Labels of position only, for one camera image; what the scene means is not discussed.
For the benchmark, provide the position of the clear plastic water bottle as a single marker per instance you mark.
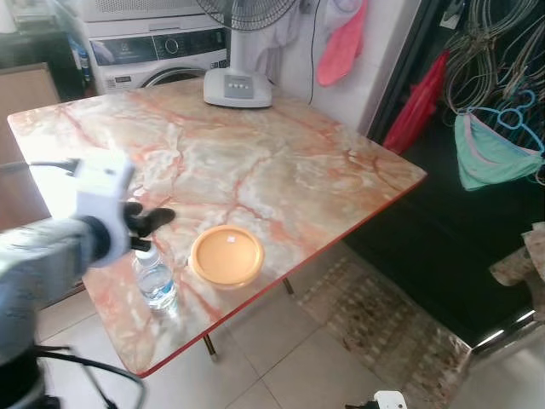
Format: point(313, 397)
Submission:
point(156, 281)

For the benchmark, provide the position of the black fridge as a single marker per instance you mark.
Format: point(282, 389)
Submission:
point(443, 239)

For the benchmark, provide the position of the orange round plastic plate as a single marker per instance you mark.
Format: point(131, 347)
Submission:
point(226, 256)

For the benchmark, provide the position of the metal table leg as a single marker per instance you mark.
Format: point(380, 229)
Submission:
point(209, 345)
point(288, 286)

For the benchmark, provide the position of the teal hanging garment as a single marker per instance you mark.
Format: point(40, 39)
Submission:
point(490, 162)

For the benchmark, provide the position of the blue clothes hanger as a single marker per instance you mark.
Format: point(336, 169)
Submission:
point(517, 115)

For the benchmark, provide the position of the white washing machine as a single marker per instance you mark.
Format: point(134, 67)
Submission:
point(145, 51)

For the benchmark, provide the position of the brown wooden cabinet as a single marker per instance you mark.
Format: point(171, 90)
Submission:
point(25, 94)

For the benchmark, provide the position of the red hanging cloth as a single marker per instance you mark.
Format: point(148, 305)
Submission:
point(417, 106)

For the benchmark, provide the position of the pink hanging cloth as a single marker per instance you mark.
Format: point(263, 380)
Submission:
point(341, 51)

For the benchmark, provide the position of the patterned floor mat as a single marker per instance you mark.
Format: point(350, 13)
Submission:
point(383, 332)

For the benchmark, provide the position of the white hanging cloth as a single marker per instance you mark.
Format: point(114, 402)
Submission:
point(341, 13)

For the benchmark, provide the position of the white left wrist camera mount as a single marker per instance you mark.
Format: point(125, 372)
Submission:
point(102, 183)

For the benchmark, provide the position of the white pedestal fan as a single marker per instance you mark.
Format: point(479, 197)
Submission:
point(238, 85)

